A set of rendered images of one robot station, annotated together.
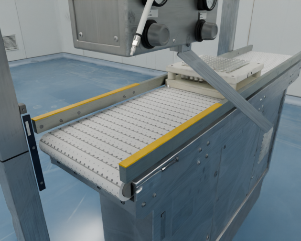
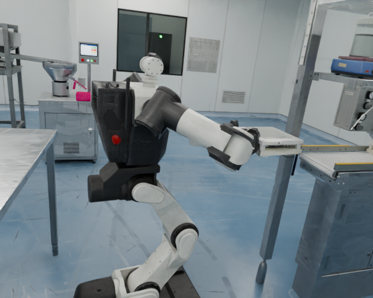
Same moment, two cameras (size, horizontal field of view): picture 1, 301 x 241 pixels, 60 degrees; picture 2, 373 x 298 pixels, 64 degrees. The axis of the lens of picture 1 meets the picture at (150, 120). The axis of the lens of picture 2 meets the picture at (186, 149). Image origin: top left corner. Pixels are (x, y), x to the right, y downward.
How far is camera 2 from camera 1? 123 cm
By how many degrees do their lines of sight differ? 31
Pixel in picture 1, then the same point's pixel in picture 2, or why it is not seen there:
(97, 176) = (324, 168)
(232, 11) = not seen: outside the picture
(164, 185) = (349, 182)
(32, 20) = (263, 82)
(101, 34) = (343, 123)
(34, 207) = (286, 181)
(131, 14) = (353, 121)
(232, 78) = not seen: outside the picture
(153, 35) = (357, 127)
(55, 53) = (272, 113)
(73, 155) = (315, 161)
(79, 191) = not seen: hidden behind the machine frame
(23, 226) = (280, 187)
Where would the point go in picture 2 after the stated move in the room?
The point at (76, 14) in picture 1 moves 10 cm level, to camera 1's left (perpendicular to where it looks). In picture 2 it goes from (337, 117) to (315, 113)
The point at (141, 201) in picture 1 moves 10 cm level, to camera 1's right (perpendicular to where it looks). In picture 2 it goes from (338, 181) to (360, 188)
